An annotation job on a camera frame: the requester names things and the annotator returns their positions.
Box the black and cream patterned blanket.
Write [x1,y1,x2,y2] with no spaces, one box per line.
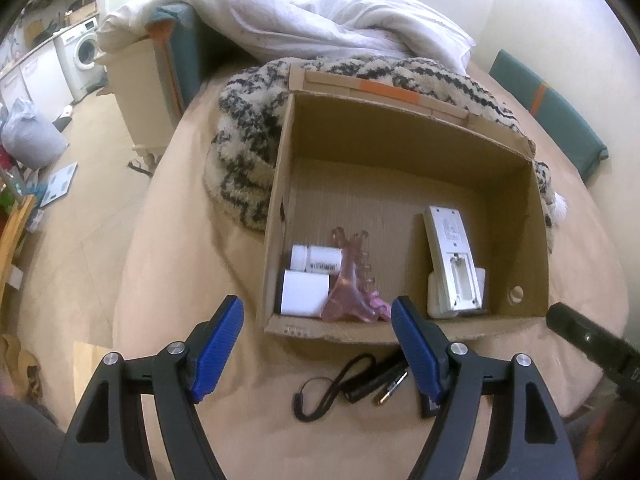
[202,54,569,256]

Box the pink nail polish bottle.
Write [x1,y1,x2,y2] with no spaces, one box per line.
[367,295,392,322]

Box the grey stuffed bag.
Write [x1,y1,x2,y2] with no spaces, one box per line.
[1,98,68,170]

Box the white remote control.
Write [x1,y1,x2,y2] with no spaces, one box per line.
[423,206,486,320]

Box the black marker pen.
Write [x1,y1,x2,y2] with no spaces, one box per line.
[419,393,439,419]

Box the white duvet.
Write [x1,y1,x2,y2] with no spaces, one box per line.
[98,0,475,75]

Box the white washing machine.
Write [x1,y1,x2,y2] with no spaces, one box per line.
[54,16,105,103]

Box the white power adapter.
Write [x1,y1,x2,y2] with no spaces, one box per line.
[276,270,330,318]

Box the bathroom scale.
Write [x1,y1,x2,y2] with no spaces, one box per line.
[40,162,78,208]

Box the white jar with label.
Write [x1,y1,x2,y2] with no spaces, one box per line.
[290,245,342,275]

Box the wooden chair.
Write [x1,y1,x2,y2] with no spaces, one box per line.
[0,194,36,298]

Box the pink hair claw clip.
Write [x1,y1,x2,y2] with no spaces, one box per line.
[320,226,380,323]

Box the teal cushion with orange stripe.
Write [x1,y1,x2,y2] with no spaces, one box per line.
[489,50,608,182]

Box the open cardboard box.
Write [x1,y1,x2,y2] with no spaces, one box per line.
[257,66,549,344]

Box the beige cabinet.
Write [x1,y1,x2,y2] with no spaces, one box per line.
[96,38,186,168]

